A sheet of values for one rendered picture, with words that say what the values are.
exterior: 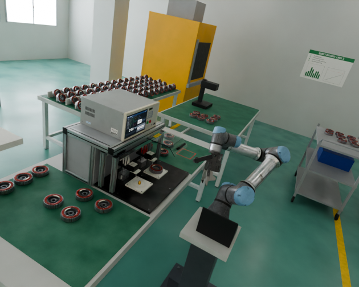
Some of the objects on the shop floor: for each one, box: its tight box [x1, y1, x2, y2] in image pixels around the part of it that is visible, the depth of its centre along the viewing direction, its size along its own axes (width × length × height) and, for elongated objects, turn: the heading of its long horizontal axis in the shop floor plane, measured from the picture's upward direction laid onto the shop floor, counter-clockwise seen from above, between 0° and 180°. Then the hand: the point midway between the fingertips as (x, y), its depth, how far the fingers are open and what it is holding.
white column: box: [89, 0, 130, 84], centre depth 524 cm, size 50×45×330 cm
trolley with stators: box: [291, 123, 359, 220], centre depth 363 cm, size 60×101×101 cm, turn 132°
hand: (203, 183), depth 157 cm, fingers open, 10 cm apart
